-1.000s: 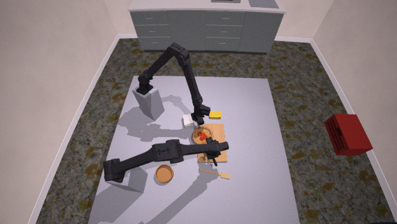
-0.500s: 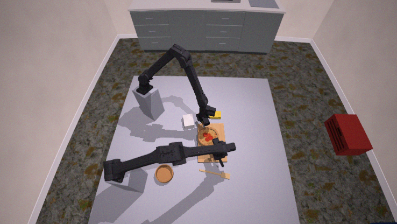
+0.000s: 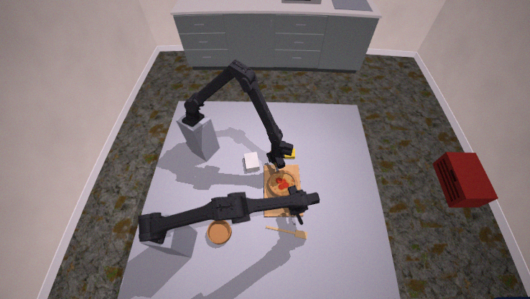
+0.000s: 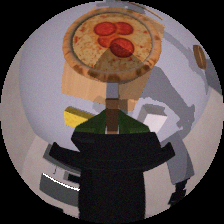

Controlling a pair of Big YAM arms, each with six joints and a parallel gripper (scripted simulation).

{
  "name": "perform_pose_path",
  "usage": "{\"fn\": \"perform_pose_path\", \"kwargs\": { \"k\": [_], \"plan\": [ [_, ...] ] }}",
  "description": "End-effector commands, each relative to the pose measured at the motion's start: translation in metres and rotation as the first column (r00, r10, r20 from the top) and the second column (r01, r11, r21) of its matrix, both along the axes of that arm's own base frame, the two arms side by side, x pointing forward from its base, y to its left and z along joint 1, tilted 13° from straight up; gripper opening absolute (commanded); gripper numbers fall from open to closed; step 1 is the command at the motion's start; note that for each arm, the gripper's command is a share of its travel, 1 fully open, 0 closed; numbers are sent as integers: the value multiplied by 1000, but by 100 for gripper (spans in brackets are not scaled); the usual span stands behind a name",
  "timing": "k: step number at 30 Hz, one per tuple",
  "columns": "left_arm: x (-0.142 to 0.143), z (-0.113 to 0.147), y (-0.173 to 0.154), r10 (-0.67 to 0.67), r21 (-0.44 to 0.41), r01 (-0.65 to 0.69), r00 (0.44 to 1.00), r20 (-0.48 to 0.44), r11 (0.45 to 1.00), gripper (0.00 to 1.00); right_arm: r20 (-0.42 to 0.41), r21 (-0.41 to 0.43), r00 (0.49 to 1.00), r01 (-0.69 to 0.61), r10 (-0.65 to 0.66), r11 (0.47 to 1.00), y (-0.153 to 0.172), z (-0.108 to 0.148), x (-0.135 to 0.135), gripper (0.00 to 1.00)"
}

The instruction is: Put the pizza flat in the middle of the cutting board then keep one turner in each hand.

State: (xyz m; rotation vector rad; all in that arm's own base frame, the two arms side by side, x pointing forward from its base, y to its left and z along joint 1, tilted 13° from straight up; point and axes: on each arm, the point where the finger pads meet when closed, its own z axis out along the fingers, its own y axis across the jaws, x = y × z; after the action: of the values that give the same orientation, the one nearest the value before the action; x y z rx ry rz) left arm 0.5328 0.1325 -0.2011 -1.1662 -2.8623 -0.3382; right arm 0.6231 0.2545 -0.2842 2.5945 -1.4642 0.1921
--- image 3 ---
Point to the pepperoni pizza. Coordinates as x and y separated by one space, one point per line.
280 181

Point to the brown round shallow tray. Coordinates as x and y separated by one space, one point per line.
218 231

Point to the light wooden cutting board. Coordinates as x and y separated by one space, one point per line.
268 171

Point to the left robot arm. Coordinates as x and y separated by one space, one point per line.
249 82

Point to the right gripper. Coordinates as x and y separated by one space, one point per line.
295 211

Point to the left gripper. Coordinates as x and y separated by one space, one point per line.
269 157

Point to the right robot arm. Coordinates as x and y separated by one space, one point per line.
236 206

